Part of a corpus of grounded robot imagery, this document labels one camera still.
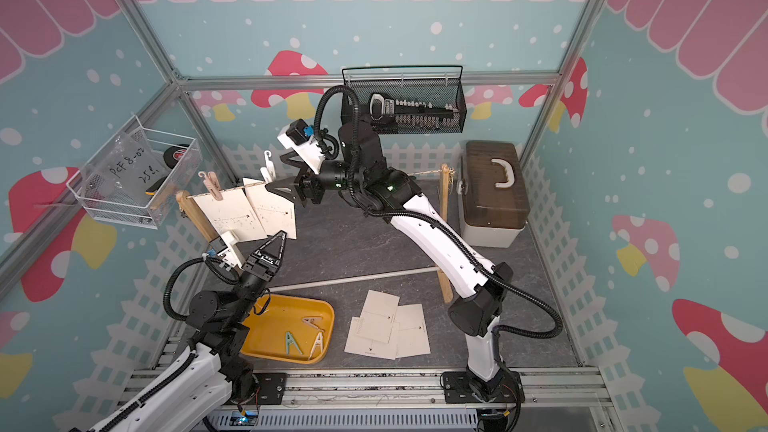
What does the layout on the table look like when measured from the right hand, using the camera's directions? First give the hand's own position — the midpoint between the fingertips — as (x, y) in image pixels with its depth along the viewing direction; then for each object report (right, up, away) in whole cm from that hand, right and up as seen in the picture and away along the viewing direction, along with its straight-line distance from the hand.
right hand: (277, 174), depth 58 cm
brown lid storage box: (+56, -4, +39) cm, 68 cm away
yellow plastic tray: (-5, -41, +26) cm, 49 cm away
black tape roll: (-37, +8, +23) cm, 44 cm away
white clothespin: (+2, -43, +23) cm, 49 cm away
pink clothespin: (-1, -39, +26) cm, 47 cm away
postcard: (+18, -38, +28) cm, 50 cm away
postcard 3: (+28, -43, +25) cm, 57 cm away
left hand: (0, -13, +8) cm, 15 cm away
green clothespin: (-6, -43, +23) cm, 49 cm away
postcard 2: (+15, -45, +24) cm, 53 cm away
